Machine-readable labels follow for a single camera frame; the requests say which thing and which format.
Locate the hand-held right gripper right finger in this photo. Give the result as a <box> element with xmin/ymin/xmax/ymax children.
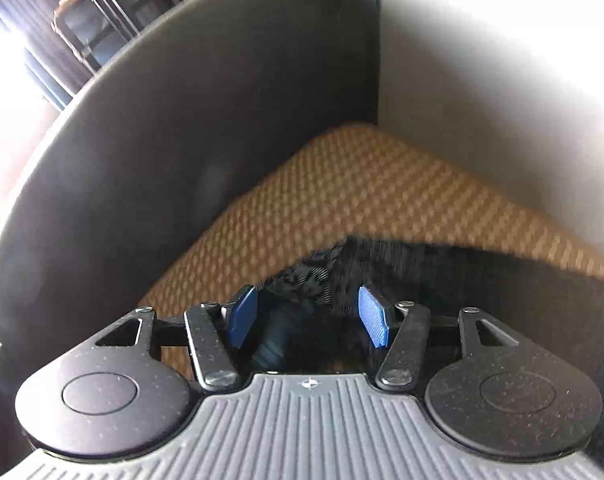
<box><xmin>358</xmin><ymin>284</ymin><xmax>521</xmax><ymax>392</ymax></box>

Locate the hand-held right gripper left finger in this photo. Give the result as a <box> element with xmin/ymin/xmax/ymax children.
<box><xmin>94</xmin><ymin>284</ymin><xmax>259</xmax><ymax>392</ymax></box>

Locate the dark blue patterned garment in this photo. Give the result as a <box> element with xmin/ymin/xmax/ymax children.
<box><xmin>249</xmin><ymin>234</ymin><xmax>604</xmax><ymax>480</ymax></box>

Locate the brown woven mat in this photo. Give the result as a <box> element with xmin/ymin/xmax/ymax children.
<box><xmin>137</xmin><ymin>122</ymin><xmax>604</xmax><ymax>386</ymax></box>

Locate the grey and white sofa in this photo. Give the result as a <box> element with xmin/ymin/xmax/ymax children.
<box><xmin>0</xmin><ymin>0</ymin><xmax>604</xmax><ymax>480</ymax></box>

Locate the black glass-door shelf cabinet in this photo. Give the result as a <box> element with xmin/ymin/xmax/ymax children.
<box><xmin>52</xmin><ymin>0</ymin><xmax>195</xmax><ymax>72</ymax></box>

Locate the grey curtain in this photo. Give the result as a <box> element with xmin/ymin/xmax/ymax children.
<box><xmin>0</xmin><ymin>0</ymin><xmax>85</xmax><ymax>111</ymax></box>

